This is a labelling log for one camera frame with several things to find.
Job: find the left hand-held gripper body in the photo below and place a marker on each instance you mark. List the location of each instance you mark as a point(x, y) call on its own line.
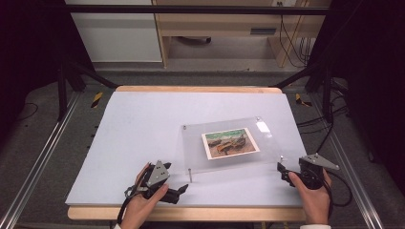
point(158, 174)

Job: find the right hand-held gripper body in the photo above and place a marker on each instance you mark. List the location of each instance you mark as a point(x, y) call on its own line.
point(313, 171)

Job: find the painted boats picture card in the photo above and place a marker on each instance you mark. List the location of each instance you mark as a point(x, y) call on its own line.
point(230, 143)

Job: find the clear acrylic photo frame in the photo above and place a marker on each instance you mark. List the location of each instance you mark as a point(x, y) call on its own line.
point(229, 144)

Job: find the person's right hand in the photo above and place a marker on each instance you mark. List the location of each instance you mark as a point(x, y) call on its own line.
point(313, 203)

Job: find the person's left hand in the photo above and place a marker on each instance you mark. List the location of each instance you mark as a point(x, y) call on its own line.
point(140, 210)

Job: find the white table board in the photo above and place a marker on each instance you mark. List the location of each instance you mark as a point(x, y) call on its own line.
point(143, 140)

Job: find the person's right white sleeve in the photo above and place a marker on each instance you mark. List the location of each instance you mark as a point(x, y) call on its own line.
point(315, 227)

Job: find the person's white sleeve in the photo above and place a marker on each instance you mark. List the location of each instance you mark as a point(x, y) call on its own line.
point(117, 226)
point(315, 227)

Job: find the person's left white sleeve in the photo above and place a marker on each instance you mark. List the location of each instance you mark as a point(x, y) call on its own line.
point(117, 226)

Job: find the yellow clamp right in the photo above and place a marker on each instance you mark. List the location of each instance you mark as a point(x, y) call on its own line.
point(300, 99)

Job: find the black metal stand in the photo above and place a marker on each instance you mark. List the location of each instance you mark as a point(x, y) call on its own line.
point(62, 92)
point(326, 92)

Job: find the black curtain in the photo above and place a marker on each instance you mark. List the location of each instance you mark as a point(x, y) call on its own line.
point(372, 79)
point(28, 47)

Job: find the white cabinet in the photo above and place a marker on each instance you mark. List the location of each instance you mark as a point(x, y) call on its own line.
point(117, 38)

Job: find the light wooden desk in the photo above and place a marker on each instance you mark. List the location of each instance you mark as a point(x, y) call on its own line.
point(219, 24)

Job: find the black horizontal metal bar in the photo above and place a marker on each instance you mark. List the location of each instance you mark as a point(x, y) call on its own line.
point(191, 9)

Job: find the aluminium floor rail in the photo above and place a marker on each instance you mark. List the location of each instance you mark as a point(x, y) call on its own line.
point(353, 171)
point(38, 165)

